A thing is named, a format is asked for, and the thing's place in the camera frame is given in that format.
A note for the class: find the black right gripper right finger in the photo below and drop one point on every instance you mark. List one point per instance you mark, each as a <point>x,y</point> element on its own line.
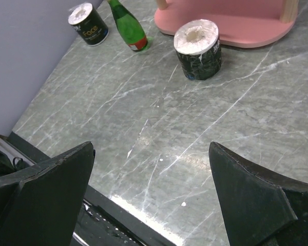
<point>259,206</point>

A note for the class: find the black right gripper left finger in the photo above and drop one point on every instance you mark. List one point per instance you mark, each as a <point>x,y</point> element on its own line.
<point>39,205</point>

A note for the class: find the pink three tier shelf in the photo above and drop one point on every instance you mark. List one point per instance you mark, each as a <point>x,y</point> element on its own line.
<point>241,23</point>

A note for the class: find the green glass bottle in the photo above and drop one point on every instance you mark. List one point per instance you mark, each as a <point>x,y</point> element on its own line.
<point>129,27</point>

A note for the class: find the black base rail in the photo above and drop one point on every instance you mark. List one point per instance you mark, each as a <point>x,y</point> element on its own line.
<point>100,221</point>

